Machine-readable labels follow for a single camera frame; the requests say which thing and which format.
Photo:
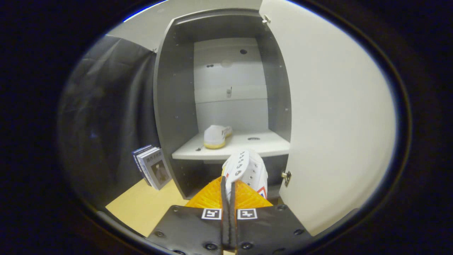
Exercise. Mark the grey cover book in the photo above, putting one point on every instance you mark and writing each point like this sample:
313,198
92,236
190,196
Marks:
157,171

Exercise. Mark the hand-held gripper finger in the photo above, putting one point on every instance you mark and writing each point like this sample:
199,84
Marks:
225,219
232,223

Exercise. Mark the blue cover book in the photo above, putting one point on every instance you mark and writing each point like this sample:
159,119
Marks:
138,155

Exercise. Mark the white shoe with eyelets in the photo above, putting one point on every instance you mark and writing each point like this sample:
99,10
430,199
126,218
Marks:
247,170

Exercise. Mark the white shoe with yellow sole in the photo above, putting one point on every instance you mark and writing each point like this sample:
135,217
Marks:
216,136

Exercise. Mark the white cabinet shelf board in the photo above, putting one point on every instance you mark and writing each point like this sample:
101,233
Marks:
269,145

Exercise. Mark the metal door hinge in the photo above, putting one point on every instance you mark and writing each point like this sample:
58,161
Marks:
286,178
266,19

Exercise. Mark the grey shoe cabinet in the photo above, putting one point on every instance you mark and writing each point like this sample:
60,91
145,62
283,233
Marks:
177,106

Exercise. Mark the white shoe cabinet door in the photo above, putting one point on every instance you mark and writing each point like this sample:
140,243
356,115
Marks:
336,124

